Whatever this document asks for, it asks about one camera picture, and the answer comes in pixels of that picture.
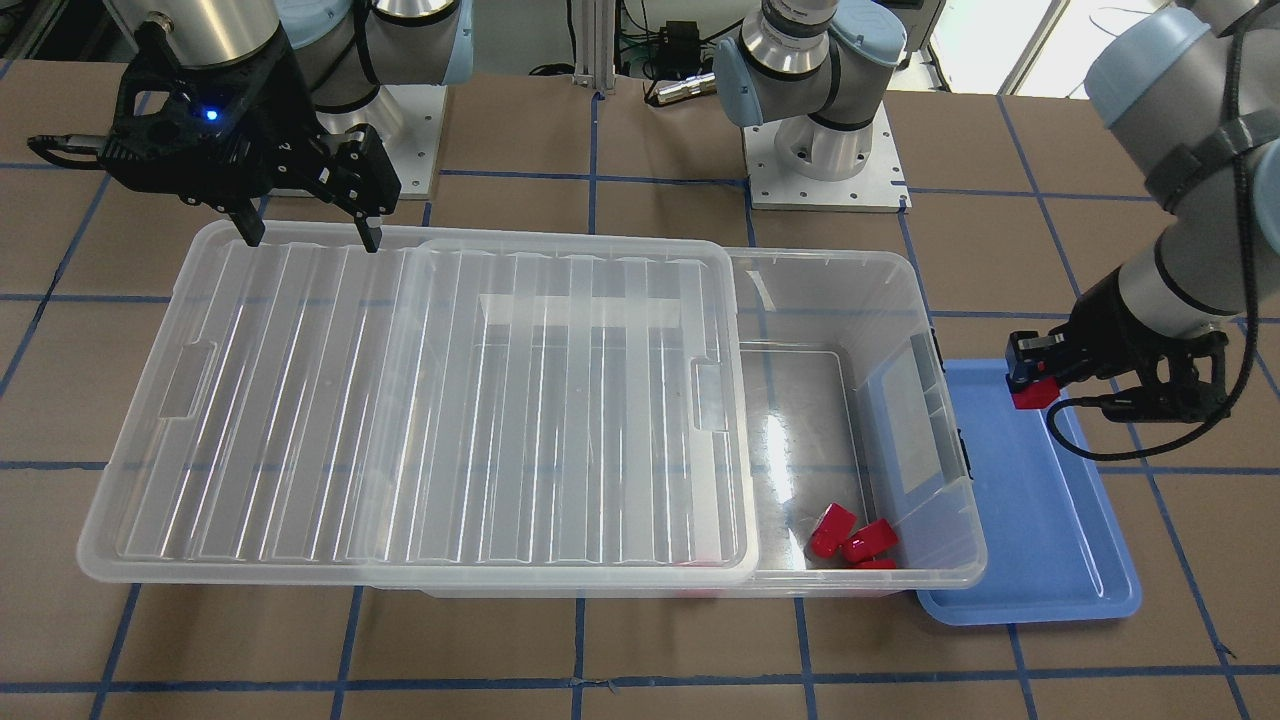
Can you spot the clear plastic storage box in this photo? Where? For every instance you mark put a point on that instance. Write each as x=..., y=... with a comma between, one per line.
x=850, y=430

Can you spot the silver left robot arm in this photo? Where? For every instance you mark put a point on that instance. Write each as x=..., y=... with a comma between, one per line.
x=1190, y=92

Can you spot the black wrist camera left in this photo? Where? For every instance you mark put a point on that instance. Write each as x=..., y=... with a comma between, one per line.
x=1179, y=381

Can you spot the blue plastic tray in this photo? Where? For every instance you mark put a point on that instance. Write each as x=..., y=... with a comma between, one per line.
x=1056, y=553

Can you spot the red block tilted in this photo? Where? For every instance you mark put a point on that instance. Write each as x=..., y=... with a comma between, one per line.
x=868, y=543

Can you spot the aluminium frame post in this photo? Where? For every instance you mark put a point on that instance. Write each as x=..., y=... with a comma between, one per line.
x=594, y=41

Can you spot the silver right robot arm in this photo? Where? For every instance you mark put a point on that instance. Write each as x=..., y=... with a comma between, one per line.
x=346, y=49

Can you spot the silver metal cylinder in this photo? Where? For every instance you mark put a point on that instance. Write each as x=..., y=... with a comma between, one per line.
x=663, y=94

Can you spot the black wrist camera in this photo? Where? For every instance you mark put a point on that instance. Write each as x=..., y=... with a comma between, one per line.
x=162, y=139
x=1179, y=381

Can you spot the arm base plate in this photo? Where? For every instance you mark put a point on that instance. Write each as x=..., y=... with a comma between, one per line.
x=797, y=165
x=409, y=120

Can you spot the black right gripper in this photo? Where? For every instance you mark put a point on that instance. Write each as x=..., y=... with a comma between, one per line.
x=283, y=128

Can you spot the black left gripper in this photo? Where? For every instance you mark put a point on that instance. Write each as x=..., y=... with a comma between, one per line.
x=1098, y=322

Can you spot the clear plastic box lid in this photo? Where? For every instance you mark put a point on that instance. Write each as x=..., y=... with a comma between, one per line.
x=241, y=458

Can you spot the red block top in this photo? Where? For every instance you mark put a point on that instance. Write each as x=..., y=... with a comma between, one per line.
x=884, y=564

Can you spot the red block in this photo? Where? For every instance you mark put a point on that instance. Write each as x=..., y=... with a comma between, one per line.
x=1034, y=396
x=833, y=528
x=884, y=564
x=868, y=543

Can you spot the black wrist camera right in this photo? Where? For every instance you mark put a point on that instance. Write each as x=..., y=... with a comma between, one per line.
x=162, y=139

